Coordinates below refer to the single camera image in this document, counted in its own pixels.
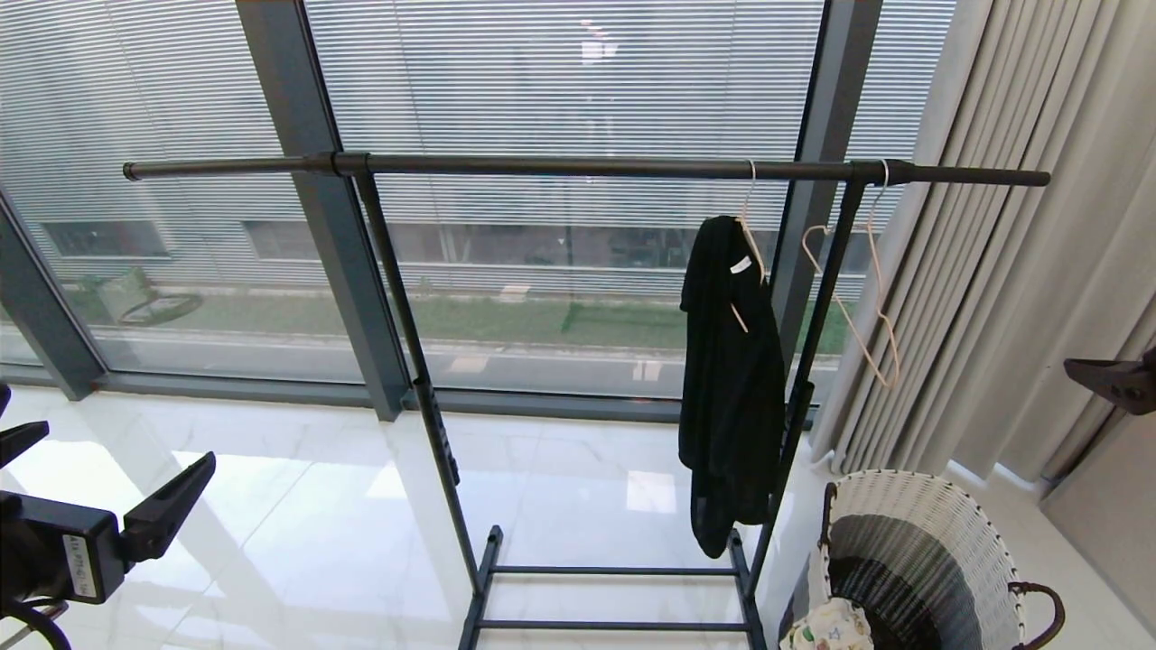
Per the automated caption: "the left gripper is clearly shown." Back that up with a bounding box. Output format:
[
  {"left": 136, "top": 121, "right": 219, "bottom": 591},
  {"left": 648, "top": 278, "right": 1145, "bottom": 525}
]
[{"left": 0, "top": 421, "right": 218, "bottom": 608}]

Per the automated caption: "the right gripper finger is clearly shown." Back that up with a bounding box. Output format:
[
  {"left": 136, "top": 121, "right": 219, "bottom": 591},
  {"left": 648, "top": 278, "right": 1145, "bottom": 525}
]
[{"left": 1063, "top": 348, "right": 1156, "bottom": 416}]

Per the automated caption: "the pink clothes hanger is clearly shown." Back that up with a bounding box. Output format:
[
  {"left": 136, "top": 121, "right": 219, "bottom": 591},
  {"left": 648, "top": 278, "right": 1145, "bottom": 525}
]
[
  {"left": 801, "top": 161, "right": 901, "bottom": 391},
  {"left": 728, "top": 161, "right": 769, "bottom": 333}
]

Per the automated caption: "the cream printed garment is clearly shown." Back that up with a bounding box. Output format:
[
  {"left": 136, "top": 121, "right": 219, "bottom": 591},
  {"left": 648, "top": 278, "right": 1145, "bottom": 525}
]
[{"left": 779, "top": 596, "right": 875, "bottom": 650}]

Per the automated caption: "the black garment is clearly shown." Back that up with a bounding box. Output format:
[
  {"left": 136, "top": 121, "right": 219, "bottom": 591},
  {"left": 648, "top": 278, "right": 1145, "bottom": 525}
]
[{"left": 677, "top": 215, "right": 788, "bottom": 559}]

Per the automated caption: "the white laundry basket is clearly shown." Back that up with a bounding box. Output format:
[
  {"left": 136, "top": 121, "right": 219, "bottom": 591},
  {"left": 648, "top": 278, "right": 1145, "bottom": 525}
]
[{"left": 778, "top": 469, "right": 1067, "bottom": 650}]

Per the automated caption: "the black clothes rack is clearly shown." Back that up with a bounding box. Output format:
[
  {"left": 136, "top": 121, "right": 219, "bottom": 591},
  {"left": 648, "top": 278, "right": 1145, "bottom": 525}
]
[{"left": 122, "top": 152, "right": 1051, "bottom": 650}]

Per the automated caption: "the beige curtain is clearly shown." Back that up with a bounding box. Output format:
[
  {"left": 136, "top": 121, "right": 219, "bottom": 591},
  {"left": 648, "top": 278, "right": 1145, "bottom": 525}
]
[{"left": 810, "top": 0, "right": 1156, "bottom": 488}]

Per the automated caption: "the window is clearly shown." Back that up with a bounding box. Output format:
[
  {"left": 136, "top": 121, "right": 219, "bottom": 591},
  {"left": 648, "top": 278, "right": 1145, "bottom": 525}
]
[{"left": 0, "top": 0, "right": 958, "bottom": 423}]

